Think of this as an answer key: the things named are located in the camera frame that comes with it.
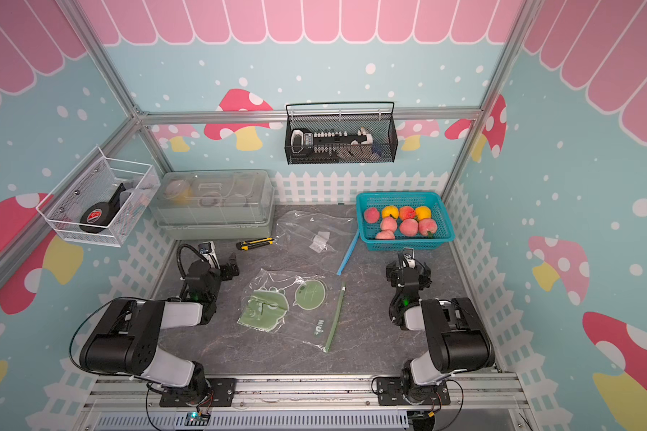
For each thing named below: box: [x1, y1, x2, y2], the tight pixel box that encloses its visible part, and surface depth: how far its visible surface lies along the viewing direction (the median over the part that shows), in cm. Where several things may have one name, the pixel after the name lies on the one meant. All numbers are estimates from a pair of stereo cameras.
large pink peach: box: [399, 218, 419, 238], surface depth 108 cm
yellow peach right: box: [415, 205, 433, 220], surface depth 112 cm
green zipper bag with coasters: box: [237, 268, 347, 353], surface depth 91 cm
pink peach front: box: [375, 229, 396, 240], surface depth 104 cm
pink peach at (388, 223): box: [380, 216, 399, 232], surface depth 109 cm
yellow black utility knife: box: [236, 237, 275, 251], surface depth 108 cm
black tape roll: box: [79, 183, 126, 235], surface depth 71 cm
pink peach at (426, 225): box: [417, 218, 438, 237], surface depth 108 cm
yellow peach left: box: [381, 205, 400, 220], surface depth 114 cm
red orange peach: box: [398, 205, 417, 220], surface depth 114 cm
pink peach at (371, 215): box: [363, 206, 380, 224], surface depth 112 cm
